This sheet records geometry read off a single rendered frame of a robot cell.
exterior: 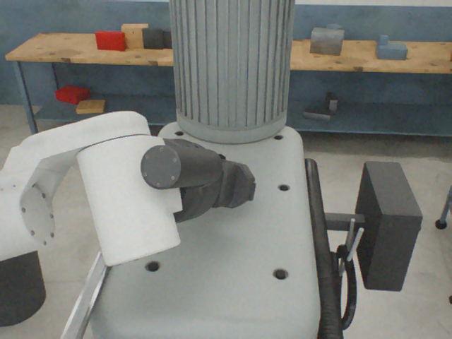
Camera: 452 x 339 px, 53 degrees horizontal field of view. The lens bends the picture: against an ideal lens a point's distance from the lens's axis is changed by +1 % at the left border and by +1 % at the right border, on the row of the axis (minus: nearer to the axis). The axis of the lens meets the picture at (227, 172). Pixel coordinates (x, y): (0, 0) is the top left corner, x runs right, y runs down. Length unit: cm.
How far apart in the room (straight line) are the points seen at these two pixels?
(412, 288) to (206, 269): 283
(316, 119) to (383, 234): 371
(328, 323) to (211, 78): 39
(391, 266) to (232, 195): 54
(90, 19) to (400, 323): 402
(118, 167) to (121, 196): 2
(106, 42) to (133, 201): 423
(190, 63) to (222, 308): 40
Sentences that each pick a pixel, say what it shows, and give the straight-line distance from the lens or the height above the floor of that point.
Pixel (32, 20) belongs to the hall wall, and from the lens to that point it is 544.
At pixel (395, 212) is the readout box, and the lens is 93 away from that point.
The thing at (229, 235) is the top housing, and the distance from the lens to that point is 57.
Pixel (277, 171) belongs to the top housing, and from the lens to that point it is 69.
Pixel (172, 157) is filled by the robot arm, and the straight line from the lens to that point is 34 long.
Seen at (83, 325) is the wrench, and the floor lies 190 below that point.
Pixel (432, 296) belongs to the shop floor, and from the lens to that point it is 331.
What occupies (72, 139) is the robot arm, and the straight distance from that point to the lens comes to 38.
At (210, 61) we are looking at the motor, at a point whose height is 203.
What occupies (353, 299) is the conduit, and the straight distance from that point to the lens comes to 105.
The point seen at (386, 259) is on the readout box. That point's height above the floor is 161.
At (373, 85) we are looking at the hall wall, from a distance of 519.
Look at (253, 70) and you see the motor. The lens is 71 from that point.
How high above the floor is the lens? 226
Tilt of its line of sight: 33 degrees down
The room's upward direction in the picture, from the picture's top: straight up
